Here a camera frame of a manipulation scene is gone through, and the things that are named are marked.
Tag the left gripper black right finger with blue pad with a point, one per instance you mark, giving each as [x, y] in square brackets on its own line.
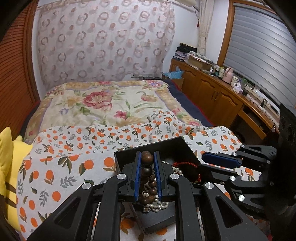
[162, 171]

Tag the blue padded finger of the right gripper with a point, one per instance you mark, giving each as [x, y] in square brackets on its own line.
[223, 160]

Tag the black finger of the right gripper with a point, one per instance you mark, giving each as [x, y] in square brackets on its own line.
[255, 154]

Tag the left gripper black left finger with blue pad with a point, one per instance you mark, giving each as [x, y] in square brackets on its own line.
[130, 191]

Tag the dark blue bed sheet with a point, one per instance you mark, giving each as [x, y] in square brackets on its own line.
[189, 107]

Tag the wooden cabinet counter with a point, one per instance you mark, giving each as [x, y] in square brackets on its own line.
[221, 106]

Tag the orange print white blanket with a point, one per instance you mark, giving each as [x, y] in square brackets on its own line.
[64, 157]

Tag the pink thermos jug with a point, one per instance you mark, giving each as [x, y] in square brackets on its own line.
[227, 77]

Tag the blue tissue bag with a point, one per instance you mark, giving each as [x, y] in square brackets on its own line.
[177, 74]

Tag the floral quilt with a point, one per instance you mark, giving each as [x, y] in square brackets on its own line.
[108, 103]

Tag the cardboard box on counter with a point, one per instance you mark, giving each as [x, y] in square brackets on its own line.
[199, 63]

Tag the grey window blind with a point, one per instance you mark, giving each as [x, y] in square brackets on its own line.
[262, 50]

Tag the stack of folded clothes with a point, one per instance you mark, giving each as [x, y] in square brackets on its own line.
[182, 51]

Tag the yellow plush toy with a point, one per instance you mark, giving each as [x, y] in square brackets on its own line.
[12, 154]

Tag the wooden louvered wardrobe door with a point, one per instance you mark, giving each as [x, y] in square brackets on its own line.
[19, 94]

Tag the cream tied window curtain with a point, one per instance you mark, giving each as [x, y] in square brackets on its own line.
[205, 17]

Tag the pink circle pattern curtain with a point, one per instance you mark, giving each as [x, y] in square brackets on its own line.
[89, 41]

